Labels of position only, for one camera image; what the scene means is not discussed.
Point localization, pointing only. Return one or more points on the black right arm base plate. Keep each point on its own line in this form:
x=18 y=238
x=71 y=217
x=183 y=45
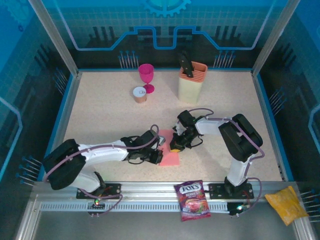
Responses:
x=216 y=191

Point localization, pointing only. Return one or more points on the tin can with pull tab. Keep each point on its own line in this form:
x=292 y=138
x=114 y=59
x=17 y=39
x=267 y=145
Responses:
x=140 y=97

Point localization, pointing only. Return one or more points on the aluminium frame rail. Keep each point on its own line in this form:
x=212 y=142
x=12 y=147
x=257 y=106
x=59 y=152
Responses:
x=150 y=190

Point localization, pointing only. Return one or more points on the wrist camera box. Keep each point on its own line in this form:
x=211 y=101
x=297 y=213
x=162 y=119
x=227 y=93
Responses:
x=162 y=140
x=178 y=128

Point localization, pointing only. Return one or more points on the yellow snack bag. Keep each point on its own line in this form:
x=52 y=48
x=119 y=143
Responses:
x=287 y=205

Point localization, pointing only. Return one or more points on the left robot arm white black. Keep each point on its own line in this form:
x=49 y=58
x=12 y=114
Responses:
x=100 y=155

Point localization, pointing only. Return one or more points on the small circuit board with LED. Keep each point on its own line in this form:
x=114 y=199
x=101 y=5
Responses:
x=98 y=203
x=237 y=208

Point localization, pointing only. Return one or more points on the pink cloth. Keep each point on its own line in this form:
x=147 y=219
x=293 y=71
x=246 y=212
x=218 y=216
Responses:
x=170 y=158

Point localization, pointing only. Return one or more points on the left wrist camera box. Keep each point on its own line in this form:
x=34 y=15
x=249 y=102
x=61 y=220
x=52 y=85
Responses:
x=162 y=140

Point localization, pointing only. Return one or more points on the purple Fox's candy bag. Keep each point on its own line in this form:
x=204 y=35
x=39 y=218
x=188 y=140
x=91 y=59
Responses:
x=192 y=202

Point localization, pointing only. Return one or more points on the aluminium frame post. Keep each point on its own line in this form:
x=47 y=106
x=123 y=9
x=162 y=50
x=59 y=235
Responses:
x=53 y=35
x=275 y=35

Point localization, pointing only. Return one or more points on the magenta plastic goblet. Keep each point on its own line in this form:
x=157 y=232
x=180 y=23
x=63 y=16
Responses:
x=146 y=72

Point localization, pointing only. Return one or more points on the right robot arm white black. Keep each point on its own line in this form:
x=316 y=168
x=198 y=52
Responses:
x=240 y=140

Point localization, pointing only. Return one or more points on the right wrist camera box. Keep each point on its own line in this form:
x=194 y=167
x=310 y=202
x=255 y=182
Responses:
x=178 y=128

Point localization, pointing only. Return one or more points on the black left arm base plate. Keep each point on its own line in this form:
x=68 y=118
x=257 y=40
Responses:
x=115 y=193

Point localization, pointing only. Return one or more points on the beige knife block orange top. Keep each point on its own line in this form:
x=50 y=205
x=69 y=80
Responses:
x=188 y=90

